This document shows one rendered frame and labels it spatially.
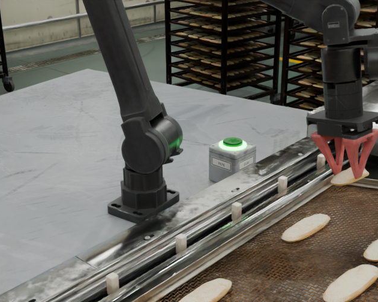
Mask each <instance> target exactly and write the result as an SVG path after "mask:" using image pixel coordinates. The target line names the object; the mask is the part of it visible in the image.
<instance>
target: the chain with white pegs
mask: <svg viewBox="0 0 378 302"><path fill-rule="evenodd" d="M325 160H326V158H325V157H324V155H323V154H319V155H318V156H317V168H316V169H314V170H313V171H311V172H309V173H308V174H306V175H304V176H302V177H301V178H299V179H298V180H295V182H292V183H291V184H289V185H288V186H287V177H284V176H281V177H279V178H278V191H277V192H276V193H274V194H273V195H271V196H269V197H267V198H265V200H262V201H261V202H259V203H257V204H255V205H254V206H252V207H250V208H249V209H248V210H246V211H244V212H242V204H241V203H237V202H235V203H233V204H232V218H231V220H229V221H227V222H225V223H224V224H222V225H221V226H218V227H217V228H215V229H213V230H212V231H210V232H208V233H207V234H205V235H203V236H202V237H200V238H198V239H197V240H195V241H193V242H192V243H191V244H188V245H187V236H186V235H183V234H179V235H177V236H176V252H175V253H173V254H171V255H170V256H169V257H167V258H165V259H163V260H161V261H160V262H158V264H155V265H153V266H152V267H149V268H148V269H146V271H143V272H141V273H140V274H138V275H137V276H134V277H133V278H132V279H130V280H128V281H126V282H124V283H123V284H121V285H120V286H119V276H118V275H117V274H115V273H110V274H108V275H107V276H106V282H107V293H106V295H105V294H104V295H103V296H101V297H100V298H98V299H96V300H94V301H93V302H98V301H100V300H102V299H103V298H105V297H106V296H108V295H110V294H111V293H113V292H115V291H117V290H118V289H120V288H121V287H123V286H125V285H126V284H128V283H130V282H132V281H133V280H135V279H137V278H138V277H140V276H141V275H143V274H145V273H147V272H148V271H150V270H152V269H153V268H155V267H156V266H158V265H160V264H161V263H163V262H164V261H167V260H168V259H170V258H171V257H173V256H175V255H176V254H178V253H180V252H182V251H183V250H185V249H186V248H188V247H190V246H191V245H193V244H195V243H197V242H198V241H200V240H201V239H203V238H205V237H206V236H208V235H210V234H212V233H213V232H215V231H216V230H218V229H220V228H221V227H223V226H225V225H227V224H228V223H230V222H231V221H233V220H235V219H236V218H238V217H240V216H241V215H243V214H244V213H246V212H248V211H250V210H251V209H253V208H255V207H256V206H258V205H259V204H261V203H263V202H265V201H266V200H268V199H270V198H271V197H273V196H274V195H277V194H278V193H280V192H281V191H283V190H285V189H286V188H288V187H289V186H292V185H293V184H295V183H296V182H298V181H300V180H301V179H303V178H304V177H307V176H308V175H310V174H311V173H313V172H315V171H316V170H318V169H319V168H321V167H323V166H324V165H326V164H328V162H326V163H325Z"/></svg>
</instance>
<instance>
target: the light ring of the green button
mask: <svg viewBox="0 0 378 302"><path fill-rule="evenodd" d="M219 146H220V147H221V148H222V149H225V150H241V149H244V148H246V146H247V144H246V142H244V141H243V145H242V146H239V147H227V146H224V145H223V141H221V142H219Z"/></svg>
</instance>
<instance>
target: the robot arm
mask: <svg viewBox="0 0 378 302"><path fill-rule="evenodd" d="M82 1H83V4H84V6H85V10H86V12H87V15H88V18H89V21H90V23H91V26H92V29H93V31H94V34H95V37H96V40H97V43H98V46H99V48H100V51H101V54H102V56H103V59H104V63H105V64H106V68H107V70H108V73H109V76H110V79H111V81H112V84H113V87H114V90H115V93H116V96H117V99H118V103H119V107H120V114H121V118H122V121H123V123H122V124H121V128H122V130H123V133H124V136H125V139H124V140H123V142H122V146H121V152H122V157H123V159H124V161H125V167H124V168H123V177H124V179H123V180H121V196H120V197H119V198H117V199H115V200H113V201H112V202H110V203H108V205H107V209H108V214H110V215H113V216H116V217H119V218H121V219H125V220H127V221H130V222H133V223H135V224H138V223H140V222H142V221H144V220H145V219H147V218H150V217H151V216H153V215H156V214H157V213H159V212H162V211H163V210H165V209H167V208H169V207H171V206H173V205H174V204H176V203H177V202H179V192H178V191H175V190H173V189H169V188H167V185H166V181H165V179H164V177H163V165H164V164H168V163H172V162H173V158H170V157H172V156H176V155H180V154H181V153H182V152H183V149H182V148H180V145H181V143H182V139H183V133H182V128H181V126H180V124H179V123H178V122H177V121H176V120H175V119H174V118H173V117H171V116H169V115H168V114H167V111H166V109H165V106H164V103H163V102H160V101H159V99H158V98H157V96H156V95H155V93H154V90H153V88H152V86H151V83H150V81H149V78H148V75H147V72H146V69H145V66H144V63H143V60H142V57H141V55H140V52H139V48H138V46H137V43H136V39H135V37H134V34H133V31H132V28H131V25H130V22H129V19H128V16H127V14H126V11H125V8H124V5H123V2H122V0H82ZM260 1H262V2H264V3H266V4H268V5H271V6H273V7H275V8H277V9H278V10H280V11H281V12H282V13H284V14H286V15H288V16H290V17H292V18H294V19H296V20H299V21H300V22H303V23H304V25H305V26H308V27H309V28H311V29H314V30H316V31H318V32H321V33H322V34H323V43H324V46H326V45H327V47H324V48H322V49H320V50H321V60H322V77H323V81H324V82H323V94H324V103H325V109H324V110H322V111H319V112H317V113H314V114H311V115H309V116H306V120H307V125H311V124H314V125H317V131H316V132H314V133H312V134H311V137H312V139H313V141H314V142H315V144H316V145H317V147H318V148H319V149H320V151H321V152H322V154H323V155H324V157H325V158H326V160H327V162H328V164H329V166H330V168H331V170H332V172H333V174H334V175H336V174H338V173H340V172H341V168H342V164H343V156H344V147H345V148H346V152H347V155H348V159H349V162H350V166H351V169H352V172H353V175H354V178H355V179H358V178H360V177H362V174H363V172H364V168H365V165H366V162H367V159H368V156H369V154H370V152H371V150H372V148H373V146H374V144H375V142H376V140H377V138H378V129H377V128H373V122H375V124H378V112H374V111H364V109H363V97H362V73H361V49H360V47H363V51H364V71H365V74H368V76H369V79H370V80H378V28H376V29H375V28H368V29H354V24H355V22H356V20H357V18H358V16H359V14H360V3H359V1H358V0H260ZM350 129H355V130H354V131H350ZM332 139H334V141H335V150H336V163H335V160H334V157H333V155H332V153H331V150H330V148H329V146H328V141H329V140H332ZM363 142H364V144H363V147H362V153H361V158H360V161H359V164H358V150H359V147H360V144H361V143H363Z"/></svg>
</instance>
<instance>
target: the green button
mask: <svg viewBox="0 0 378 302"><path fill-rule="evenodd" d="M223 145H224V146H227V147H239V146H242V145H243V141H242V140H241V139H240V138H236V137H229V138H225V139H224V140H223Z"/></svg>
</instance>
